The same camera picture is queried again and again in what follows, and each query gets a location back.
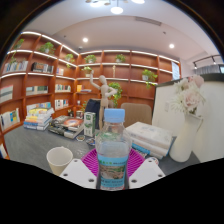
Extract black ceiling track rail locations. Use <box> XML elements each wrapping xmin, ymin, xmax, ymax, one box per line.
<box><xmin>192</xmin><ymin>54</ymin><xmax>223</xmax><ymax>69</ymax></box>

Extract beige upholstered chair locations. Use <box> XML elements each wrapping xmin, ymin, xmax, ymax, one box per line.
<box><xmin>120</xmin><ymin>102</ymin><xmax>153</xmax><ymax>128</ymax></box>

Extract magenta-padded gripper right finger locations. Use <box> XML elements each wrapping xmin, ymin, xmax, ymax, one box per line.
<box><xmin>128</xmin><ymin>148</ymin><xmax>166</xmax><ymax>190</ymax></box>

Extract dark blue chair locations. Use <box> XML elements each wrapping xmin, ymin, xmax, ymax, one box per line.
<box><xmin>84</xmin><ymin>98</ymin><xmax>101</xmax><ymax>129</ymax></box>

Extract dark magazine stack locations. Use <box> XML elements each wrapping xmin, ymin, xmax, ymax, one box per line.
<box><xmin>48</xmin><ymin>116</ymin><xmax>85</xmax><ymax>139</ymax></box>

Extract clear plastic water bottle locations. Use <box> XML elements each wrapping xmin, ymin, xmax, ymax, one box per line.
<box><xmin>95</xmin><ymin>108</ymin><xmax>133</xmax><ymax>191</ymax></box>

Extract ceiling air vent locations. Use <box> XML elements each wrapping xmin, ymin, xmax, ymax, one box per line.
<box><xmin>134</xmin><ymin>15</ymin><xmax>163</xmax><ymax>27</ymax></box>

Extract wooden shelf unit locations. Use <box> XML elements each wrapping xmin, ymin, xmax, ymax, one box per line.
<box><xmin>0</xmin><ymin>30</ymin><xmax>182</xmax><ymax>134</ymax></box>

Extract white ceramic pitcher vase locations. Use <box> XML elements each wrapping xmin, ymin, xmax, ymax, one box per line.
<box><xmin>169</xmin><ymin>112</ymin><xmax>204</xmax><ymax>163</ymax></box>

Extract colourful book stack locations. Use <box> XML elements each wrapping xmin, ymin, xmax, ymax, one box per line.
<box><xmin>23</xmin><ymin>107</ymin><xmax>55</xmax><ymax>131</ymax></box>

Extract white book stack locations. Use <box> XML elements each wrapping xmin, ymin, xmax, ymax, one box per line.
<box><xmin>125</xmin><ymin>121</ymin><xmax>174</xmax><ymax>159</ymax></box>

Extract grey curtain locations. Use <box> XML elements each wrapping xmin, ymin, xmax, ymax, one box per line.
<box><xmin>194</xmin><ymin>64</ymin><xmax>221</xmax><ymax>75</ymax></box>

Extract cream ceramic cup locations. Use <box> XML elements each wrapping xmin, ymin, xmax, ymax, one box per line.
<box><xmin>46</xmin><ymin>146</ymin><xmax>74</xmax><ymax>177</ymax></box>

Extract white green drink carton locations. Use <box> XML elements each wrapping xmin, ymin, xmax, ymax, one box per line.
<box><xmin>83</xmin><ymin>111</ymin><xmax>97</xmax><ymax>138</ymax></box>

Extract pale pink flower bouquet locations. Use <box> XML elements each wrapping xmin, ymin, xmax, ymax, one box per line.
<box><xmin>169</xmin><ymin>74</ymin><xmax>207</xmax><ymax>116</ymax></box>

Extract multi-bulb ceiling chandelier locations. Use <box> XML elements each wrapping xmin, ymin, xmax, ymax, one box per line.
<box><xmin>84</xmin><ymin>0</ymin><xmax>146</xmax><ymax>15</ymax></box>

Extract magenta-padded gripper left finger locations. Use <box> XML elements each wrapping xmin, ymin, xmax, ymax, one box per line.
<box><xmin>59</xmin><ymin>148</ymin><xmax>100</xmax><ymax>190</ymax></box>

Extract wooden artist mannequin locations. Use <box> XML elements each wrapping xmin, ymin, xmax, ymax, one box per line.
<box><xmin>89</xmin><ymin>69</ymin><xmax>118</xmax><ymax>131</ymax></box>

